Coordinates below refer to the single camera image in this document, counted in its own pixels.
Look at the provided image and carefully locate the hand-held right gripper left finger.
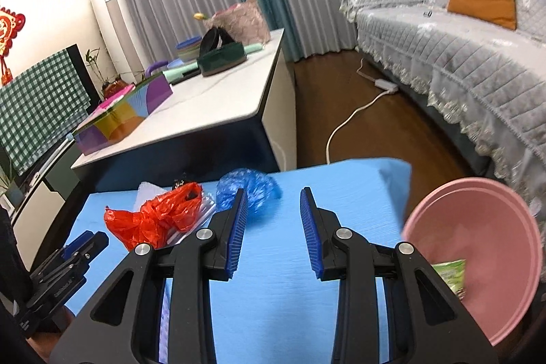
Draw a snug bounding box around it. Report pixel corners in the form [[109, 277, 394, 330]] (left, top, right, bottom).
[[53, 188, 249, 364]]

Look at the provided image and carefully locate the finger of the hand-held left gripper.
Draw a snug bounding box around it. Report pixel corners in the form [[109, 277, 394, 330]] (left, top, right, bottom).
[[70, 231, 109, 271], [63, 232, 95, 260]]

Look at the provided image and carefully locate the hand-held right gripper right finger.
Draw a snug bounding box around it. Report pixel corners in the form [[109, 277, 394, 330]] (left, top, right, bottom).
[[300, 187, 500, 364]]

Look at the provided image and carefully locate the clear plastic wrapper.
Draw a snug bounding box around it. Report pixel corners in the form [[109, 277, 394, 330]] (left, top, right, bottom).
[[168, 193, 216, 247]]

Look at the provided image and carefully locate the blue plastic bag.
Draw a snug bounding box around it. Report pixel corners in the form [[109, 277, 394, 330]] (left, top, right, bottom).
[[216, 168, 282, 217]]

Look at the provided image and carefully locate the red plastic bag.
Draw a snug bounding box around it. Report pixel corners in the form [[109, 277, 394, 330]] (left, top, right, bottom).
[[104, 181, 203, 251]]

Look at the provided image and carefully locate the green panda snack packet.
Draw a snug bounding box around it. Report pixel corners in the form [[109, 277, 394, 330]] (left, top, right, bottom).
[[433, 259, 468, 299]]

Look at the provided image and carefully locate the pink plastic bin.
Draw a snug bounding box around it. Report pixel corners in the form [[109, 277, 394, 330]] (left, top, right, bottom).
[[401, 176, 543, 348]]

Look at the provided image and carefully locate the television cabinet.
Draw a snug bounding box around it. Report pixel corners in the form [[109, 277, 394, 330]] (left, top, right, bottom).
[[0, 142, 86, 275]]

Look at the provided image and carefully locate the blue tablecloth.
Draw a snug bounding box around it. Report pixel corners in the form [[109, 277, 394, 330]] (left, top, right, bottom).
[[64, 158, 412, 364]]

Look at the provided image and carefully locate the colourful rectangular box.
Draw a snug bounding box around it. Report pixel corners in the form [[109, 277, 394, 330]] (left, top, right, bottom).
[[72, 74, 173, 156]]

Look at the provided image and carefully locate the white coffee table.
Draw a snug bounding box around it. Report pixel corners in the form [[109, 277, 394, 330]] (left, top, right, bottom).
[[70, 27, 299, 194]]

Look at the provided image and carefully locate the red-brown teapot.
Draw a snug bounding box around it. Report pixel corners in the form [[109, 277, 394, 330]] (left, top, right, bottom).
[[102, 76, 129, 98]]

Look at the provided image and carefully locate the white power strip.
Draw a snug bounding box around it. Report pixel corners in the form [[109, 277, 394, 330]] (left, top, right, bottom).
[[371, 77, 399, 94]]

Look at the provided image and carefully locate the mint green cloth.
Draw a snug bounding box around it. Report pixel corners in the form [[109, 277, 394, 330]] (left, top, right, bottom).
[[164, 68, 201, 84]]

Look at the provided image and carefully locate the dark green round tin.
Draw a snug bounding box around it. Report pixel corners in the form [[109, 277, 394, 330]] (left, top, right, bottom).
[[197, 43, 248, 77]]

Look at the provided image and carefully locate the bamboo plant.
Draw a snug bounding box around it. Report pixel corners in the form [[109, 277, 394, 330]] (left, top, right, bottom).
[[85, 46, 112, 92]]

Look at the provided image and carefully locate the purple plastic item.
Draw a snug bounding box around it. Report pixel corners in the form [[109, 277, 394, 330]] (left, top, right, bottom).
[[145, 60, 169, 77]]

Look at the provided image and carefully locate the green checkered cloth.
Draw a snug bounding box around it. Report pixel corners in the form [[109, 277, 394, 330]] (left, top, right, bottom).
[[0, 44, 92, 177]]

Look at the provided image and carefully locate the stack of plastic bowls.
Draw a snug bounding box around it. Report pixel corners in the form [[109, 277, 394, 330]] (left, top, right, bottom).
[[176, 35, 204, 64]]

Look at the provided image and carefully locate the pink fabric bag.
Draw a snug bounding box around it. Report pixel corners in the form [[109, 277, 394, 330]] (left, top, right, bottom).
[[204, 0, 271, 46]]

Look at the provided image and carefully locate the grey quilted sofa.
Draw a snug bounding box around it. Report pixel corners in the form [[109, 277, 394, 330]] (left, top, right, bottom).
[[339, 0, 546, 228]]

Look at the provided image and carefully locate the white tower air conditioner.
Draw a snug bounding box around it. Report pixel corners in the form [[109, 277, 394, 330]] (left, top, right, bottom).
[[89, 0, 148, 85]]

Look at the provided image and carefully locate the white power cable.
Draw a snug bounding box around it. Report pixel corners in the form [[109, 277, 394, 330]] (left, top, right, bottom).
[[326, 89, 391, 165]]

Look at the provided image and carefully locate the red knot wall decoration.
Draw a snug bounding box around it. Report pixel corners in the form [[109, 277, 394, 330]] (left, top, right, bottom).
[[0, 8, 26, 85]]

